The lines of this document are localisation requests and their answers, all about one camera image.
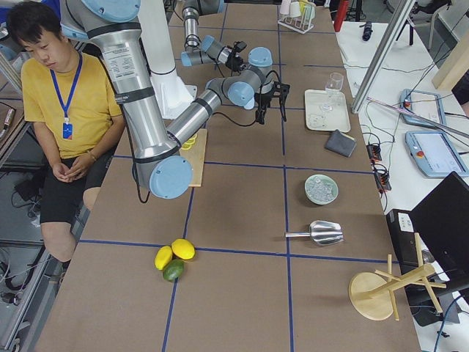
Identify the blue teach pendant near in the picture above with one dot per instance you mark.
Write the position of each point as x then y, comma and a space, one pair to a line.
434, 154

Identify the whole yellow lemon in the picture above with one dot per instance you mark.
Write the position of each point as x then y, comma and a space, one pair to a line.
183, 248

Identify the light blue plastic cup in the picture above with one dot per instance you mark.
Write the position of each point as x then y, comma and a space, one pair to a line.
250, 104

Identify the wooden cutting board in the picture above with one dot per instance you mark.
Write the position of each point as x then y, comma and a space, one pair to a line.
195, 156

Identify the black monitor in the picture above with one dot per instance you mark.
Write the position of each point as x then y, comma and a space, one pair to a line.
441, 219

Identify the clear wine glass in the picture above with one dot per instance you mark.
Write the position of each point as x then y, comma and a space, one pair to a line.
333, 86

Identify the cream bear serving tray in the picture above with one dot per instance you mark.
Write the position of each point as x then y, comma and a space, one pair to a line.
325, 112

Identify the dark grey folded cloth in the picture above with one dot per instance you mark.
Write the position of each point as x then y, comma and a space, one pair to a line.
340, 143

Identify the aluminium frame post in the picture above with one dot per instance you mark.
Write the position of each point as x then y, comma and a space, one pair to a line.
397, 22

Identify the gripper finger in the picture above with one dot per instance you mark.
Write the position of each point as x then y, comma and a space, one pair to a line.
282, 106
260, 114

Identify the yellow cup in rack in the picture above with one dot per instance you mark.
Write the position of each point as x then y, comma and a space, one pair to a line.
303, 7

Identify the lemon slice on board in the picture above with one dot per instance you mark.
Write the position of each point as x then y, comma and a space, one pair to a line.
190, 142

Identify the green bowl of ice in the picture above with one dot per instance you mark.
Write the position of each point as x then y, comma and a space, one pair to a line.
321, 189

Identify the green lime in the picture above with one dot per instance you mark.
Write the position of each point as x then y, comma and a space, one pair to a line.
173, 270

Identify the white wire cup rack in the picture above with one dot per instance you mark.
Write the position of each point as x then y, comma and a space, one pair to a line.
297, 22

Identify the blue teach pendant far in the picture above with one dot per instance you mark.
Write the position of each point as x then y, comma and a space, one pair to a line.
424, 104

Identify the metal ice scoop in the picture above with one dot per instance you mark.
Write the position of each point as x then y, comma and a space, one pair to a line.
322, 233

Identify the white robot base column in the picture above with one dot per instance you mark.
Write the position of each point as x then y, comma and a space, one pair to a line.
172, 94

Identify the white cup in rack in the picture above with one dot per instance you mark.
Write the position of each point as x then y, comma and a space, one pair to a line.
285, 8

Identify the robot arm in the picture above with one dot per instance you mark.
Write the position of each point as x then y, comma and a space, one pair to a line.
199, 36
114, 27

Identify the blue teach pendant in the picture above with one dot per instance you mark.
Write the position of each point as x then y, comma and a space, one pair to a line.
434, 154
424, 104

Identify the person in yellow shirt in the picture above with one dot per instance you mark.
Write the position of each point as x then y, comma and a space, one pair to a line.
70, 102

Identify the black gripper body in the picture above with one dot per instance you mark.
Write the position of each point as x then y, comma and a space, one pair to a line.
271, 96
238, 62

